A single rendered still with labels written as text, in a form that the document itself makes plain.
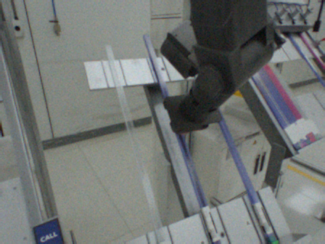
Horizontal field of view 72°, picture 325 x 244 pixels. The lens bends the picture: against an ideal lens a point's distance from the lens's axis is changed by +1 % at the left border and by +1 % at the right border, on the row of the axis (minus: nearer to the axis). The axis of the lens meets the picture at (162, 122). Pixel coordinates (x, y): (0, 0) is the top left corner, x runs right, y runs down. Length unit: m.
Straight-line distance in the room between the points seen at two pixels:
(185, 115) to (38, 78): 2.01
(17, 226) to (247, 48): 0.48
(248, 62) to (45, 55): 2.13
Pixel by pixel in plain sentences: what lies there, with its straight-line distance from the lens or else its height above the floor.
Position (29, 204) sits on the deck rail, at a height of 0.82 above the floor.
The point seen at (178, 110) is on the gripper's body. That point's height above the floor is 0.99.
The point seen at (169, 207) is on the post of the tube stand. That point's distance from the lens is 0.62.
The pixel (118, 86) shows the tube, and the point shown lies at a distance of 0.50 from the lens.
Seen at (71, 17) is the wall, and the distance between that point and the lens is 2.33.
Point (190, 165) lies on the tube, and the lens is 0.47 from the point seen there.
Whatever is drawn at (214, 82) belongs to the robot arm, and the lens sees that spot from 0.26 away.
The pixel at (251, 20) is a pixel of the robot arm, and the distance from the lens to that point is 0.25.
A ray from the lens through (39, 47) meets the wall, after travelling 2.29.
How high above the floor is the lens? 1.13
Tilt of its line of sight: 23 degrees down
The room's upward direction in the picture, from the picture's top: straight up
